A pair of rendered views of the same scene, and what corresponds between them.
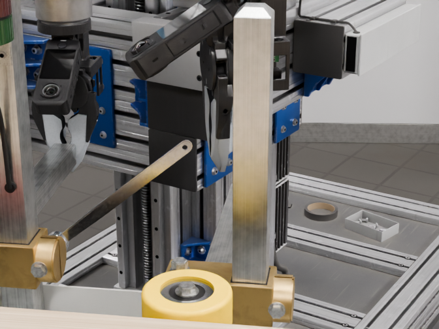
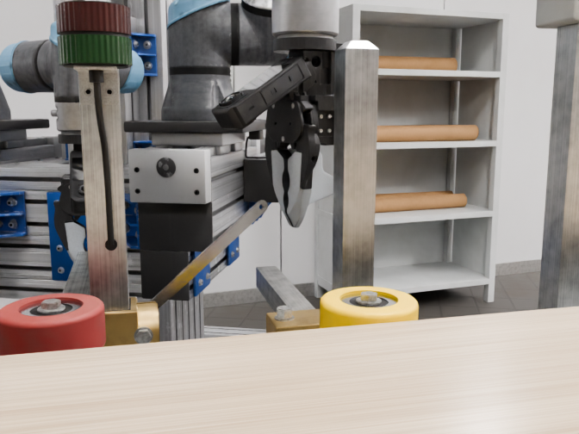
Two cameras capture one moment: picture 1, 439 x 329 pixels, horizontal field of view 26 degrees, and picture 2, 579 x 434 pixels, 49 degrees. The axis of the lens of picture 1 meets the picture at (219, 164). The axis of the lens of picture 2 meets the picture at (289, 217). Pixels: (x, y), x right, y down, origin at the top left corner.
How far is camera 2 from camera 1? 0.48 m
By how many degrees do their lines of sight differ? 24
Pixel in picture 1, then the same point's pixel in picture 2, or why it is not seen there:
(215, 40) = (297, 95)
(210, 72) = (293, 125)
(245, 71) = (356, 101)
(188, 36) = (278, 86)
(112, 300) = not seen: hidden behind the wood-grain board
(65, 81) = not seen: hidden behind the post
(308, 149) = not seen: hidden behind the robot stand
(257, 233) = (365, 264)
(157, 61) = (253, 109)
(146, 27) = (143, 154)
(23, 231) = (124, 294)
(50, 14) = (77, 123)
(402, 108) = (236, 279)
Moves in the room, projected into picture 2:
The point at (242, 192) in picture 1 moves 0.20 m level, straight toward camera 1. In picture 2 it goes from (352, 225) to (473, 270)
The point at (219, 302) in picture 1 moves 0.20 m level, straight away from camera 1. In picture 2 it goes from (413, 302) to (312, 251)
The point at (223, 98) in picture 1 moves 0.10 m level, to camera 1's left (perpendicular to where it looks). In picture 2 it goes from (313, 145) to (223, 147)
